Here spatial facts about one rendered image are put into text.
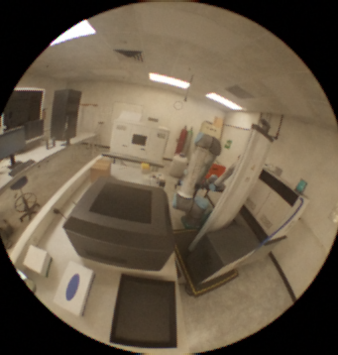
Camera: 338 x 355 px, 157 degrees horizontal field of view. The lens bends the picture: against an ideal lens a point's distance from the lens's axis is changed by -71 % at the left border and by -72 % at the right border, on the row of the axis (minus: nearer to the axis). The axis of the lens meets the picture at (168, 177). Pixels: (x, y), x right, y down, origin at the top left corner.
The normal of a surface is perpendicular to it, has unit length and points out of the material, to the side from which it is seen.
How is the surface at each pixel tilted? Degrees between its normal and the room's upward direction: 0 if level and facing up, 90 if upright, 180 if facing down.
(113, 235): 57
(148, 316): 0
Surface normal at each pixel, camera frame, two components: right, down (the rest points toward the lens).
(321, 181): -0.96, -0.19
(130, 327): 0.26, -0.87
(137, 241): 0.21, -0.08
